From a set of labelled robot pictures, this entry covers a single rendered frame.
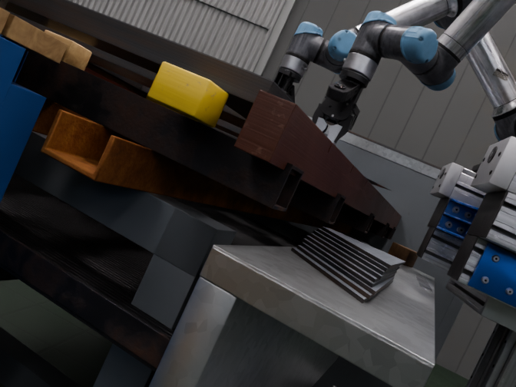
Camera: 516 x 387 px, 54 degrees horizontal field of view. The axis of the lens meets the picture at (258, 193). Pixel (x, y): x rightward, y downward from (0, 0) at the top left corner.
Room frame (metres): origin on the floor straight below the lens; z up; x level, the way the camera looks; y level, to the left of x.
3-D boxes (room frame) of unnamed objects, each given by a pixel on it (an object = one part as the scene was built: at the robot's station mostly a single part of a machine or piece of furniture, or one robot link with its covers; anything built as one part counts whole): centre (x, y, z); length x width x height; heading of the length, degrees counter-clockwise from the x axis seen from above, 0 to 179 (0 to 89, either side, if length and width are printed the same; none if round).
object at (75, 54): (0.82, 0.37, 0.79); 0.06 x 0.05 x 0.04; 70
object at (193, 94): (0.53, 0.11, 0.79); 0.06 x 0.05 x 0.04; 70
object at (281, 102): (1.25, -0.25, 0.80); 1.62 x 0.04 x 0.06; 160
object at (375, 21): (1.22, -0.09, 1.15); 0.09 x 0.08 x 0.11; 44
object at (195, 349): (1.05, -0.22, 0.48); 1.30 x 0.04 x 0.35; 160
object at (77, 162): (1.31, -0.09, 0.70); 1.66 x 0.08 x 0.05; 160
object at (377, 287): (0.70, -0.15, 0.70); 0.39 x 0.12 x 0.04; 160
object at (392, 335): (1.02, -0.30, 0.67); 1.30 x 0.20 x 0.03; 160
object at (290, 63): (1.53, 0.06, 1.07); 0.08 x 0.08 x 0.05
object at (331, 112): (1.23, -0.09, 0.99); 0.09 x 0.08 x 0.12; 160
